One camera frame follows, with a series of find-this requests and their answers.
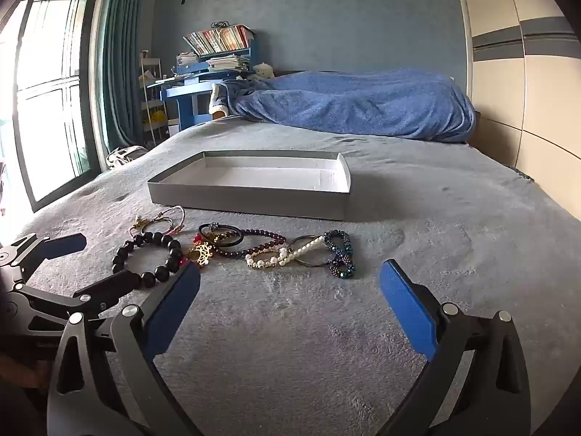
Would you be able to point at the white rolling cart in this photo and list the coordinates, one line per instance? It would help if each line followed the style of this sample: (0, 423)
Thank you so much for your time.
(152, 66)

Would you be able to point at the grey white cloth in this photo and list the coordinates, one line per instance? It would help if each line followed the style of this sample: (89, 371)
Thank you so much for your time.
(219, 97)

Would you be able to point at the white grey backpack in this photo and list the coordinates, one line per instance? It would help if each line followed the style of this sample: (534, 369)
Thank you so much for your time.
(125, 156)

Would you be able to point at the row of books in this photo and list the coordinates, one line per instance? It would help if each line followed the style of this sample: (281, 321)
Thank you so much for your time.
(218, 41)

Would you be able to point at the stack of papers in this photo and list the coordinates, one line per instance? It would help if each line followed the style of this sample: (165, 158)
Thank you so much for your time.
(227, 62)

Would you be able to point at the shallow grey cardboard box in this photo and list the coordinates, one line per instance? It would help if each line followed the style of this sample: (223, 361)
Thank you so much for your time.
(254, 177)

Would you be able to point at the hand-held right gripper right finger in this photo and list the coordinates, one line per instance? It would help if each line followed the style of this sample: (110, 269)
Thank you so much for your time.
(406, 311)

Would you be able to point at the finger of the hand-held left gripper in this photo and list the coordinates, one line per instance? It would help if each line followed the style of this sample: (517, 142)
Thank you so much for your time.
(66, 244)
(115, 287)

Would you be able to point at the white plush toy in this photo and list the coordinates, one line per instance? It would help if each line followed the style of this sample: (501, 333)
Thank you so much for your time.
(263, 71)

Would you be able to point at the beige wardrobe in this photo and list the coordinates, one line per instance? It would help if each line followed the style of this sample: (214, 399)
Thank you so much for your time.
(544, 100)

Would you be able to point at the black framed window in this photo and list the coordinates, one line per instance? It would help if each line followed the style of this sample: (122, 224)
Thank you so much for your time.
(45, 54)

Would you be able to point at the blue blanket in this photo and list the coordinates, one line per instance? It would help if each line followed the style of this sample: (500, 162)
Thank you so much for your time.
(354, 100)

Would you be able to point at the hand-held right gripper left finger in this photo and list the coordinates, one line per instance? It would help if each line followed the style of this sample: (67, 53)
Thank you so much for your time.
(170, 313)

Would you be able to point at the yellow object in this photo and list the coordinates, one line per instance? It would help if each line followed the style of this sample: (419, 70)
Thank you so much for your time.
(155, 117)

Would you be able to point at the red and gold ornament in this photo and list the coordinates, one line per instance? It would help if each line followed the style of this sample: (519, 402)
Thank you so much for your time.
(202, 252)

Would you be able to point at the blue shelf with books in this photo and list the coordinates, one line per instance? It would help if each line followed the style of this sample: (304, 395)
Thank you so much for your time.
(186, 104)

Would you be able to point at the teal curtain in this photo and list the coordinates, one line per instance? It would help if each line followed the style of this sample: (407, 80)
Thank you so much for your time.
(122, 54)

